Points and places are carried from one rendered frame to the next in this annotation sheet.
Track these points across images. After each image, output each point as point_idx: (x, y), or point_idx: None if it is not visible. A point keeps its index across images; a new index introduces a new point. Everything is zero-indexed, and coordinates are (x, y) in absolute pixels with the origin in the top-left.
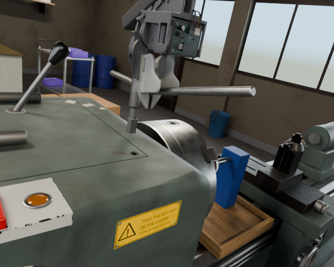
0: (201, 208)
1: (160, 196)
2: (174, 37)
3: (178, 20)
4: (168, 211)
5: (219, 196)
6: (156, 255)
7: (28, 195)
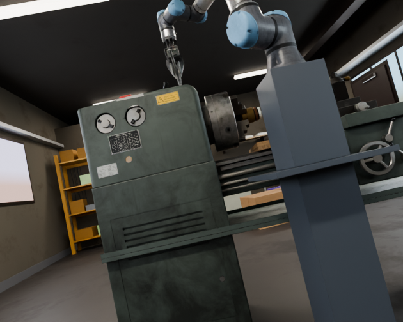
0: (190, 94)
1: (168, 89)
2: (167, 53)
3: (167, 49)
4: (173, 94)
5: None
6: (176, 111)
7: None
